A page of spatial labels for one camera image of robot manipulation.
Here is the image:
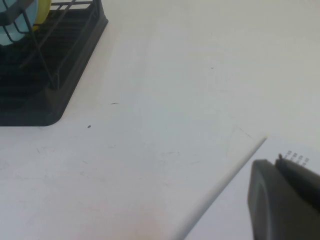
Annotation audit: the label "black wire dish rack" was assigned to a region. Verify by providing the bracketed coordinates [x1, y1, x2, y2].
[0, 0, 101, 91]

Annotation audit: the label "light blue plate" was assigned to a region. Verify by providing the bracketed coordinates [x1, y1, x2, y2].
[0, 0, 40, 47]

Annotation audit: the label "yellow plate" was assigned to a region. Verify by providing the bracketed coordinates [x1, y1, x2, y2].
[31, 0, 53, 32]

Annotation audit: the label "black plastic drip tray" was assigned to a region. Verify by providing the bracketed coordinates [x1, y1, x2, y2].
[0, 0, 110, 127]

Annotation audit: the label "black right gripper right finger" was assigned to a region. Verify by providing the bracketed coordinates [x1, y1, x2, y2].
[274, 156, 320, 208]

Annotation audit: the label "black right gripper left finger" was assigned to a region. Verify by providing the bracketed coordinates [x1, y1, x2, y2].
[247, 158, 320, 240]

